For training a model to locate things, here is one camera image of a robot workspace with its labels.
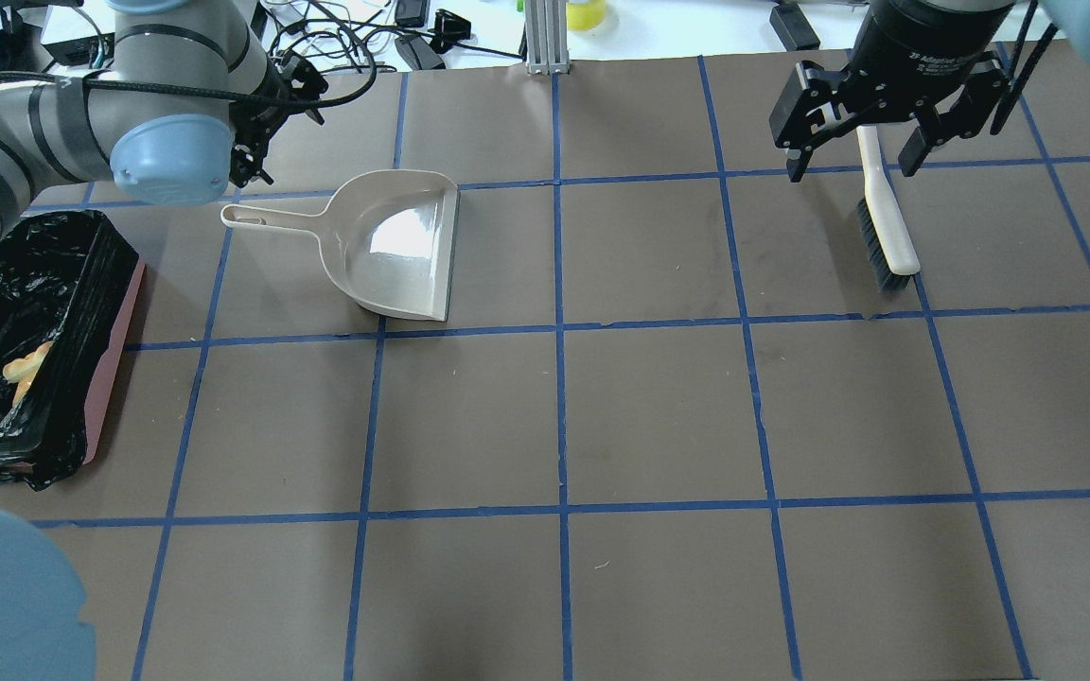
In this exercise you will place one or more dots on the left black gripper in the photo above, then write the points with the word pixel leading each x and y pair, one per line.
pixel 252 142

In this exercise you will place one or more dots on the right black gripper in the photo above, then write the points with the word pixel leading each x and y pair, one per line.
pixel 912 49

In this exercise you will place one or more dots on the beige hand brush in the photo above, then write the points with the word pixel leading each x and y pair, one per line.
pixel 889 245

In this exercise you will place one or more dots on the beige plastic dustpan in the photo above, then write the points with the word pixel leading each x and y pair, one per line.
pixel 386 239

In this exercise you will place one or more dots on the yellow trash piece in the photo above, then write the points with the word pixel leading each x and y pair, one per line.
pixel 21 373

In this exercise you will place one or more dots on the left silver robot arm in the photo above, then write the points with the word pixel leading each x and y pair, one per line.
pixel 187 108

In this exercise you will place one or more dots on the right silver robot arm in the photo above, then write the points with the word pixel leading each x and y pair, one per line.
pixel 1070 18

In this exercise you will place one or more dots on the bin with black bag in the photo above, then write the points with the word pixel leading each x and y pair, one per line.
pixel 64 277

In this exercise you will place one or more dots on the black power adapter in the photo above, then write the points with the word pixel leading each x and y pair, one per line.
pixel 792 28

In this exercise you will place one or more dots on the large black power brick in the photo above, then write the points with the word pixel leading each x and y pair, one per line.
pixel 73 41

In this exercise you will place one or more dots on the yellow tape roll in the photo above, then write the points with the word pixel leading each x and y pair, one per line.
pixel 584 15

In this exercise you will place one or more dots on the aluminium frame post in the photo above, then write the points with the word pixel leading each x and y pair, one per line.
pixel 545 31

